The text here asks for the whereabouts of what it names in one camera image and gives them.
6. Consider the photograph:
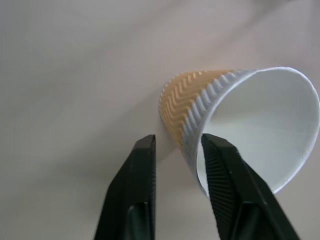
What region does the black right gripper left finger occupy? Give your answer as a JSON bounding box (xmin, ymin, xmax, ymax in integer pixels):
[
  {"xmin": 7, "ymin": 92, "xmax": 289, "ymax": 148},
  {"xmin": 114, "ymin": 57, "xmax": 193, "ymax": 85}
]
[{"xmin": 93, "ymin": 134, "xmax": 157, "ymax": 240}]

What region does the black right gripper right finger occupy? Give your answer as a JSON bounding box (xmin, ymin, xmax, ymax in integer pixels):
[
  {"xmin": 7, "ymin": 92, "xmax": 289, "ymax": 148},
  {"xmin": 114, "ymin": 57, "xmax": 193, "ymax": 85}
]
[{"xmin": 200, "ymin": 133, "xmax": 302, "ymax": 240}]

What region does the ribbed orange white paper cup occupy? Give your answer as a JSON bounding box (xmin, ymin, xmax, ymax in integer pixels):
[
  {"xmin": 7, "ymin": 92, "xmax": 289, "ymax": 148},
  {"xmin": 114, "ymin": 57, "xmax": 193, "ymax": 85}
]
[{"xmin": 158, "ymin": 66, "xmax": 320, "ymax": 200}]

